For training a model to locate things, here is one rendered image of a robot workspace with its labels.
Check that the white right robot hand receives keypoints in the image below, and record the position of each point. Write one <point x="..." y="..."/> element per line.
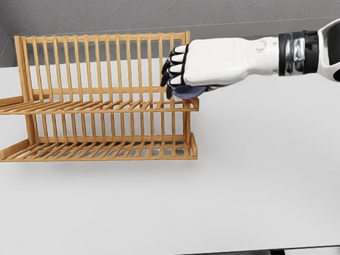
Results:
<point x="209" y="61"/>

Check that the blue cup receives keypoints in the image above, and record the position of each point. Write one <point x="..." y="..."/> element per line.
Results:
<point x="188" y="92"/>

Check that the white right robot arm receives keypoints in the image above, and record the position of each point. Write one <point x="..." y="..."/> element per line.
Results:
<point x="295" y="52"/>

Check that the wooden two-tier dish rack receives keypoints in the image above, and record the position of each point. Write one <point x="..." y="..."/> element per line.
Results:
<point x="99" y="108"/>

